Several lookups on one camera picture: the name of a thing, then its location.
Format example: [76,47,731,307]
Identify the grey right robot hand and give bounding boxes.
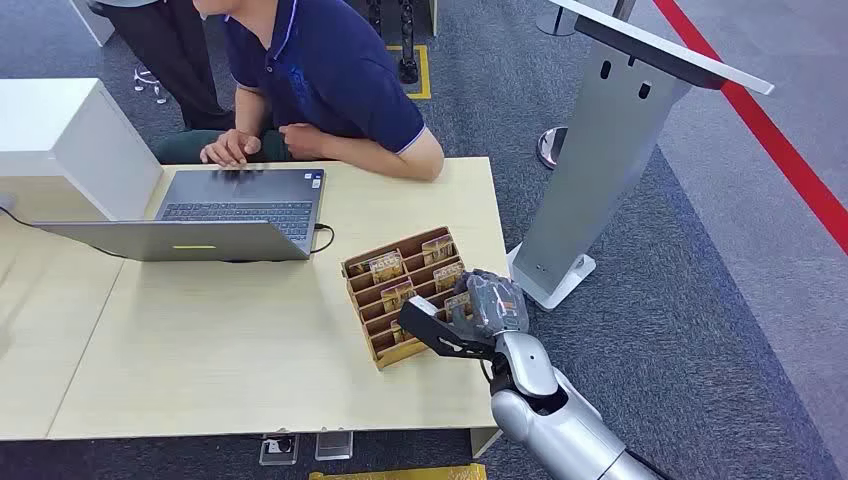
[452,268,531,344]

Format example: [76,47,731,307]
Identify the wooden tiered card holder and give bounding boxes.
[340,226,476,372]

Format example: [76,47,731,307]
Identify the person's left hand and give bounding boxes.
[278,122,331,162]

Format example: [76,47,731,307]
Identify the person's hand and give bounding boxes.
[199,129,264,168]
[278,122,331,162]

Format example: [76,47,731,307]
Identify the seated person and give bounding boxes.
[152,0,446,183]

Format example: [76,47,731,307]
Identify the person's right hand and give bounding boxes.
[199,129,264,168]

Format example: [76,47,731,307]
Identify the standing person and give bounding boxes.
[86,0,237,132]

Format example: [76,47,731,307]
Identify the chrome stanchion base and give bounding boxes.
[535,125,570,172]

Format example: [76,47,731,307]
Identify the grey kiosk stand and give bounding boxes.
[506,0,776,313]

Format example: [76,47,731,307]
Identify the yellow flat object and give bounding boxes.
[308,462,489,480]

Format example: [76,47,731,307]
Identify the silver floor socket box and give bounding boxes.
[313,430,355,463]
[258,433,300,468]

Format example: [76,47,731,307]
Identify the large light wooden desk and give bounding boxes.
[47,156,512,460]

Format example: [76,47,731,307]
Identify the black tripod leg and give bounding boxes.
[396,0,421,86]

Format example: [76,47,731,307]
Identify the grey open laptop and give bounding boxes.
[33,167,327,264]

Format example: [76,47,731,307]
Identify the red barrier belt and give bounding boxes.
[651,0,848,258]

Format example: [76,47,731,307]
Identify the dark green chair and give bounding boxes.
[151,129,294,166]

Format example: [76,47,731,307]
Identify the narrow light wooden desk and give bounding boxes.
[0,210,127,443]

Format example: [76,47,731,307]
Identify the white box cabinet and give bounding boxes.
[0,78,165,224]

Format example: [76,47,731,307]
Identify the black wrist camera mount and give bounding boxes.
[396,295,498,363]

